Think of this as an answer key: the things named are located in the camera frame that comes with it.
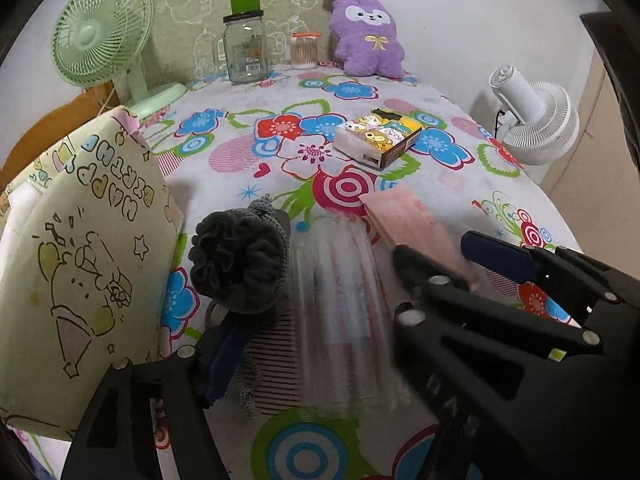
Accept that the green patterned board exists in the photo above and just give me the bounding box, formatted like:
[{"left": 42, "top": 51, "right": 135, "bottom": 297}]
[{"left": 152, "top": 0, "right": 336, "bottom": 86}]

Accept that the green desk fan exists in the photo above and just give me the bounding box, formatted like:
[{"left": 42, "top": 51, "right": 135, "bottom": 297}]
[{"left": 52, "top": 0, "right": 188, "bottom": 121}]

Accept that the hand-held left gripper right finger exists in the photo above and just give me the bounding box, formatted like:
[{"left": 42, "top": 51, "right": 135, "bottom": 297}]
[{"left": 392, "top": 246, "right": 640, "bottom": 480}]

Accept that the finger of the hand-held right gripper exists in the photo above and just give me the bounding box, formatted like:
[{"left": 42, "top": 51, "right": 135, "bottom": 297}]
[{"left": 460, "top": 230, "right": 640, "bottom": 356}]

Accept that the cotton swab jar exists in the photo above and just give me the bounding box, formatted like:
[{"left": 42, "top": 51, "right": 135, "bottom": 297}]
[{"left": 291, "top": 32, "right": 321, "bottom": 71}]

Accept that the purple plush toy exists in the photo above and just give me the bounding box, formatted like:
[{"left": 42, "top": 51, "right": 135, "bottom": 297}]
[{"left": 322, "top": 0, "right": 407, "bottom": 80}]

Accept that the white standing fan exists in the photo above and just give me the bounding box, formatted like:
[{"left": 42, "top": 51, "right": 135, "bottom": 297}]
[{"left": 489, "top": 65, "right": 581, "bottom": 166}]

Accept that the cartoon printed box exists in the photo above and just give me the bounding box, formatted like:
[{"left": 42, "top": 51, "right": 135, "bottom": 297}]
[{"left": 333, "top": 109, "right": 423, "bottom": 171}]

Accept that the clear plastic packet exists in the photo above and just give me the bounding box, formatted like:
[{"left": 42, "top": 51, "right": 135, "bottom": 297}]
[{"left": 287, "top": 214, "right": 412, "bottom": 418}]

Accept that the wooden headboard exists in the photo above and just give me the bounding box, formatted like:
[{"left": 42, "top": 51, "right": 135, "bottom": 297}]
[{"left": 0, "top": 80, "right": 121, "bottom": 193}]

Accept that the glass jar with green lid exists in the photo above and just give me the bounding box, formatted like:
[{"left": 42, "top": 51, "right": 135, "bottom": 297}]
[{"left": 212, "top": 0, "right": 272, "bottom": 86}]

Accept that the pink packet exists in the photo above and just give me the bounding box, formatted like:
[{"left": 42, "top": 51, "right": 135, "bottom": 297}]
[{"left": 360, "top": 185, "right": 482, "bottom": 295}]

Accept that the yellow fabric storage box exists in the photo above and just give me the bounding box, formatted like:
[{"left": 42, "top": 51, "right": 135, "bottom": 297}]
[{"left": 0, "top": 105, "right": 186, "bottom": 441}]

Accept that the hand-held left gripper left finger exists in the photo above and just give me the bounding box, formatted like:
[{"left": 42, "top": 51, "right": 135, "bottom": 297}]
[{"left": 62, "top": 310, "right": 238, "bottom": 480}]

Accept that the beige door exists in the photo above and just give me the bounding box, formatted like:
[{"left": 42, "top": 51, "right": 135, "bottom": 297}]
[{"left": 542, "top": 50, "right": 640, "bottom": 223}]

